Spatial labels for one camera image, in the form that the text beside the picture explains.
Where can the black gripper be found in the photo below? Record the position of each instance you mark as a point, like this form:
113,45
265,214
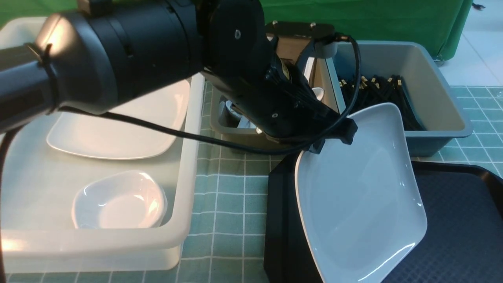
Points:
277,98

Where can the large white square rice plate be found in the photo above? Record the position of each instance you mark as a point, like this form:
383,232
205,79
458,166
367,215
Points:
359,204

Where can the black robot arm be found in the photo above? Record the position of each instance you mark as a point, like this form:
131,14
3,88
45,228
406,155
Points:
104,54

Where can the white square plate in tub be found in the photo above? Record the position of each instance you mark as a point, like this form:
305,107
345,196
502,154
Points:
114,140

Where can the pile of black chopsticks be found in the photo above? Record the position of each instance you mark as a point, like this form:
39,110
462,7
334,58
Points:
379,89

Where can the grey-blue plastic chopstick bin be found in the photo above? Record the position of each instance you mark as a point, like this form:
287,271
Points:
429,92

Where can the brown plastic spoon bin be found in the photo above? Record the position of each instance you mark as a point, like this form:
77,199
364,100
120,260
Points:
325,75

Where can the pile of white spoons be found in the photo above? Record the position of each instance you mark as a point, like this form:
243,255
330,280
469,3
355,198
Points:
229,116

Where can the black serving tray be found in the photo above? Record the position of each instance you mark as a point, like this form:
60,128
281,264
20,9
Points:
463,242

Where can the green checkered tablecloth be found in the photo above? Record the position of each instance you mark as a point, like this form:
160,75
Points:
226,239

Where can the green backdrop cloth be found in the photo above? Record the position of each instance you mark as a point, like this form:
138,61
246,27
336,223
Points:
435,24

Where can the small white bowl in tub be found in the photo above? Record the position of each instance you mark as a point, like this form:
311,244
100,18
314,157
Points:
127,200

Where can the large white plastic tub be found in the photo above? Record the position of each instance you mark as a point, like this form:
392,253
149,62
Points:
38,188

